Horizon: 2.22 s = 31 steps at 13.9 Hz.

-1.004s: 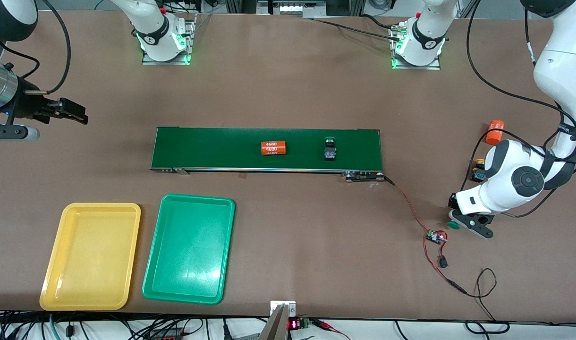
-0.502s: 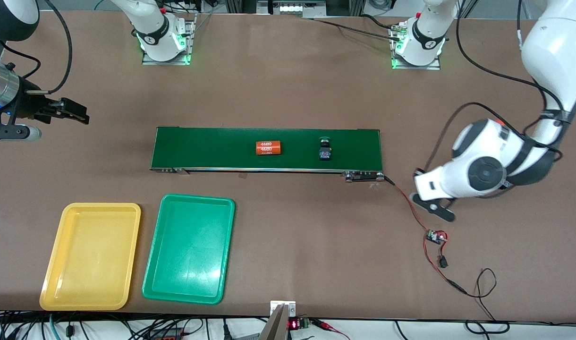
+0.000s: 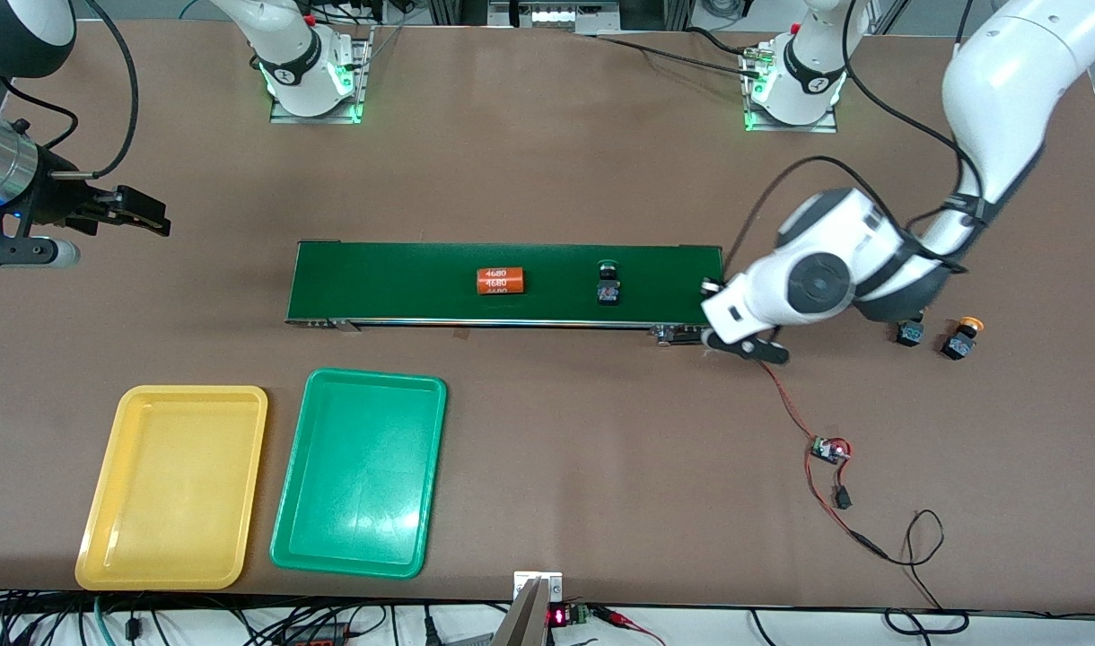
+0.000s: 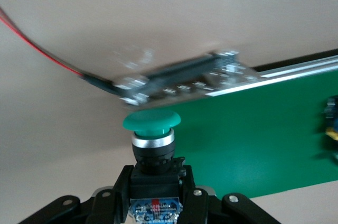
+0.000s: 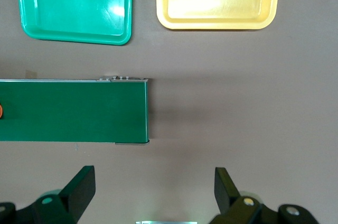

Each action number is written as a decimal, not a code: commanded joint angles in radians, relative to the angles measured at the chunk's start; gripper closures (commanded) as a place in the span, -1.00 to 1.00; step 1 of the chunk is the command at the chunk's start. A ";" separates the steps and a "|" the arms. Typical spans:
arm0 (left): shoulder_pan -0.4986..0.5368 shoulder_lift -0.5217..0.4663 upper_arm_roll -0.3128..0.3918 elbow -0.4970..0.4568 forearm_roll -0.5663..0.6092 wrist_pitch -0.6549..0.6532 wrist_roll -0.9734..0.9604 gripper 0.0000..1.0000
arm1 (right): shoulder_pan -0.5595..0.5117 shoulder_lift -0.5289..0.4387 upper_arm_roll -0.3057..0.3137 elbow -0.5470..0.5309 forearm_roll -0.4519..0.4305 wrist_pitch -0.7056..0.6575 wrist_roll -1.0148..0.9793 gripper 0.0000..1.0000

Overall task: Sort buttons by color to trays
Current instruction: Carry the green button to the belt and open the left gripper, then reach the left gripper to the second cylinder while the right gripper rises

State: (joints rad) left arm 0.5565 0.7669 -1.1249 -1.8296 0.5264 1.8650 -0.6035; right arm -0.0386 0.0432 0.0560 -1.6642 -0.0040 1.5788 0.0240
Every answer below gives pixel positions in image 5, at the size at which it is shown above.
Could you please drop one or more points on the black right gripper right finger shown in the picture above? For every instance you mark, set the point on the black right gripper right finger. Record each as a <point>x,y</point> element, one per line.
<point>227,195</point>

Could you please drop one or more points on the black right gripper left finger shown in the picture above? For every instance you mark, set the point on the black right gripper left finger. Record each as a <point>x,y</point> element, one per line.
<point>79,189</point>

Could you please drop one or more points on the orange canister white print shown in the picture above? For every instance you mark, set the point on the orange canister white print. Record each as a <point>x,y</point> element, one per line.
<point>1,111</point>

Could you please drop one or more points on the green conveyor belt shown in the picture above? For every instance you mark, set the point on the green conveyor belt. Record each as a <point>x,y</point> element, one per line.
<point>71,110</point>

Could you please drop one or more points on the brown tape piece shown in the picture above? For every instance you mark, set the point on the brown tape piece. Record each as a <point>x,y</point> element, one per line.
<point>31,74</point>

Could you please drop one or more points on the green plastic tray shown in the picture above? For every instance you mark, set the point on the green plastic tray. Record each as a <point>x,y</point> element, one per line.
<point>74,2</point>

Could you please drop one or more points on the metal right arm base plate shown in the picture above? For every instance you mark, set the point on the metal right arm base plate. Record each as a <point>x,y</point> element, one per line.
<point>166,222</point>

